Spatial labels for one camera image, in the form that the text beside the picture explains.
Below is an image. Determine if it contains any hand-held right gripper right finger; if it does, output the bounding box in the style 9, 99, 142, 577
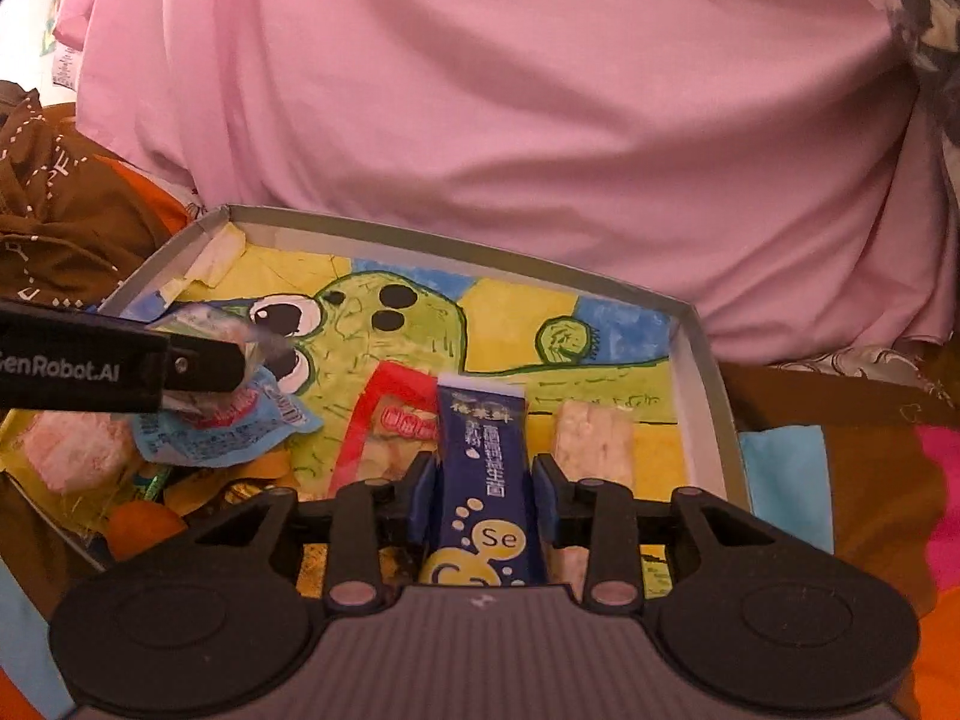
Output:
529, 454, 781, 612

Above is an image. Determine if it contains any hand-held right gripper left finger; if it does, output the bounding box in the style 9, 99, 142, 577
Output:
187, 454, 440, 612

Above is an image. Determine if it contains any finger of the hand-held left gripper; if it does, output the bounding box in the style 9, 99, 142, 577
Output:
161, 337, 248, 395

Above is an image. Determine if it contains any green label biscuit packet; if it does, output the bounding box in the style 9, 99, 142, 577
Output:
154, 300, 297, 380

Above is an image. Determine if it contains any long dark blue packet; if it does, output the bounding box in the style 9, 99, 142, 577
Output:
416, 373, 552, 590

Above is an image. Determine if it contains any light blue snack packet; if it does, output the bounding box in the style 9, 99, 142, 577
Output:
131, 367, 323, 466

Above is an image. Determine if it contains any puffed rice bar packet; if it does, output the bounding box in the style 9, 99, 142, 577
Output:
544, 399, 638, 593

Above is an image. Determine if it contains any red snack packet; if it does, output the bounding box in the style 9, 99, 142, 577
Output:
326, 360, 443, 500

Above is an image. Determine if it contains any round rice cracker packet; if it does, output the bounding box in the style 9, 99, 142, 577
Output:
0, 409, 143, 496

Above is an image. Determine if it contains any gold snack packet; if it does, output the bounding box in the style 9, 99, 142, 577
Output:
161, 457, 301, 518

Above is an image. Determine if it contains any small orange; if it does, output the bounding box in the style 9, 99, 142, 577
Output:
105, 502, 188, 560

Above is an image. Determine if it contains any grey cardboard tray with drawing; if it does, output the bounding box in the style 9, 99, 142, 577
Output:
0, 202, 755, 601

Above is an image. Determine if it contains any brown patterned cloth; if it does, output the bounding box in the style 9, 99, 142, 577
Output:
0, 79, 196, 308

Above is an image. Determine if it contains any colourful cartoon printed blanket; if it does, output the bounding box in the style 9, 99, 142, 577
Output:
0, 157, 960, 720

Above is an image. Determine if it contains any white patterned cloth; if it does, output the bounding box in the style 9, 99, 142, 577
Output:
765, 345, 946, 402

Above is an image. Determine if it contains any clear bag of clothes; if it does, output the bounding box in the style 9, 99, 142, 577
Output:
885, 0, 960, 188

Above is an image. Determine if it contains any wall poster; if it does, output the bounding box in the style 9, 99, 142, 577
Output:
39, 0, 67, 57

